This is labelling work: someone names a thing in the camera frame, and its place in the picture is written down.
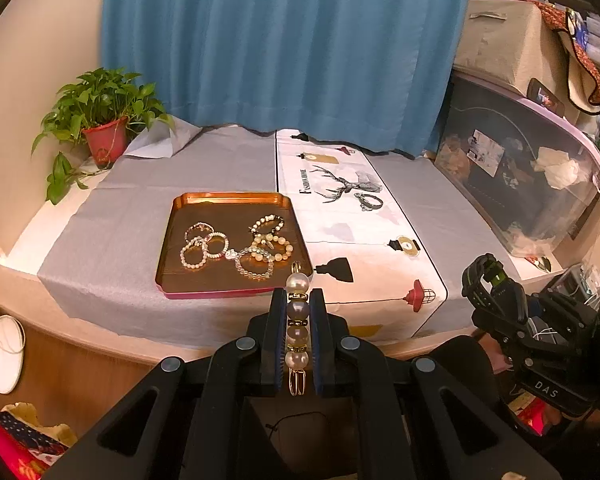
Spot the bookshelf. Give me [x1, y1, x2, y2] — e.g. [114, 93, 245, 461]
[541, 0, 600, 137]

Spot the pink green bead bracelet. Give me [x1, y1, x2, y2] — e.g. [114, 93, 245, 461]
[204, 230, 230, 262]

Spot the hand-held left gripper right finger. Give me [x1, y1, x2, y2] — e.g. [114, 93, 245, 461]
[310, 287, 563, 480]

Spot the orange metal tray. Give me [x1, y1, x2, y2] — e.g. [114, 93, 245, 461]
[153, 191, 315, 302]

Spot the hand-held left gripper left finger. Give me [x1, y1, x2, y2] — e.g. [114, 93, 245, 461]
[42, 287, 288, 480]

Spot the grey tablecloth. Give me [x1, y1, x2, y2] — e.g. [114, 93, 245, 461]
[36, 124, 497, 347]

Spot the potted green plant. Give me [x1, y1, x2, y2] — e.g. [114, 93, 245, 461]
[31, 67, 177, 206]

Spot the beige fabric storage box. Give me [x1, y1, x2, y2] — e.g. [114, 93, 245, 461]
[452, 0, 572, 107]

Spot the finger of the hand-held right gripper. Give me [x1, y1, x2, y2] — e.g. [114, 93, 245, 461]
[472, 312, 542, 362]
[510, 284, 552, 322]

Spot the beige bead tassel bracelet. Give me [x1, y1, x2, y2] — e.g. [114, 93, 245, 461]
[249, 214, 286, 252]

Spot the gold chain bead bracelet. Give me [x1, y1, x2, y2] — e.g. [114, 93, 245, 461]
[184, 221, 217, 244]

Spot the large pearl gold bracelet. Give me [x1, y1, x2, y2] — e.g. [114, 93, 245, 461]
[284, 261, 312, 397]

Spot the clear crystal bead bracelet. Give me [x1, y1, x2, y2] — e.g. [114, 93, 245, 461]
[234, 246, 276, 282]

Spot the white pearl bracelet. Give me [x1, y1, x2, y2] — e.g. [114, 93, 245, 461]
[180, 239, 209, 269]

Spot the small black photo frame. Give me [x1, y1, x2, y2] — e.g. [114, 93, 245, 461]
[526, 77, 567, 117]

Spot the white round lamp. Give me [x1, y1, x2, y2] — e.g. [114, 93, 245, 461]
[0, 314, 27, 396]

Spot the white printed table runner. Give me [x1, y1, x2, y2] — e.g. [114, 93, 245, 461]
[274, 128, 449, 339]

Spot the colourful printed cloth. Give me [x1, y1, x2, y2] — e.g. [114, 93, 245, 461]
[0, 401, 79, 480]

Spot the blue curtain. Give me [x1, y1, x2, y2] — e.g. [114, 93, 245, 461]
[102, 0, 542, 157]

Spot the transparent storage box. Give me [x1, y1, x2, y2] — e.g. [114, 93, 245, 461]
[434, 69, 600, 259]

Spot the green black watch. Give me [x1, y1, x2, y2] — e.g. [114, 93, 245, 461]
[461, 253, 529, 322]

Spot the amber bead bracelet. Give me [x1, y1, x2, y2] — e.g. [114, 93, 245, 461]
[251, 233, 294, 262]

